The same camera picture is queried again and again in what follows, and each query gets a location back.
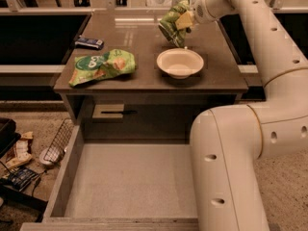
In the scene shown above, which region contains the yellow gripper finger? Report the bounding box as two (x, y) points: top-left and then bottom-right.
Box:
(175, 11), (194, 30)

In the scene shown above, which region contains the green jalapeno chip bag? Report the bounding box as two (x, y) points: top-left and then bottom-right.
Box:
(159, 0), (191, 48)

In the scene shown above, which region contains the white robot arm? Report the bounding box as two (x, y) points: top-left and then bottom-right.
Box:
(191, 0), (308, 231)

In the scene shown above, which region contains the grey cabinet with counter top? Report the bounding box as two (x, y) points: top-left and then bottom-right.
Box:
(54, 11), (247, 142)

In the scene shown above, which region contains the light green chip bag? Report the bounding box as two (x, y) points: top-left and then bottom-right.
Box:
(68, 49), (136, 87)

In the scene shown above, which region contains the open grey top drawer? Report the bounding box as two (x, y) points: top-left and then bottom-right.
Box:
(20, 126), (199, 231)

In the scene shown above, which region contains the yellow snack bag on floor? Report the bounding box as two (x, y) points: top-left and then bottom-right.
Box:
(5, 131), (34, 169)

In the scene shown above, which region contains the dark blue snack bag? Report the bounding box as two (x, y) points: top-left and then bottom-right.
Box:
(0, 167), (39, 192)

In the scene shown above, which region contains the white paper bowl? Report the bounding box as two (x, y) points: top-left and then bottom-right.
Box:
(156, 48), (204, 79)

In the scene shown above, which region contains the blue snack bar wrapper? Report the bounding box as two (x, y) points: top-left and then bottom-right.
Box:
(75, 37), (104, 50)

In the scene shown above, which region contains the white round disc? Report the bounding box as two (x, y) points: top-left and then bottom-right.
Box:
(39, 147), (61, 167)

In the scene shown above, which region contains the black crate on floor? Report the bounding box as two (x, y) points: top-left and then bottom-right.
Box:
(0, 117), (21, 158)

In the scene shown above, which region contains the black drawer handle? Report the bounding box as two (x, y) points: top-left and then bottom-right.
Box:
(101, 110), (138, 115)

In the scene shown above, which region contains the black wire basket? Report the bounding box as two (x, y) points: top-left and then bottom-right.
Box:
(47, 118), (74, 161)

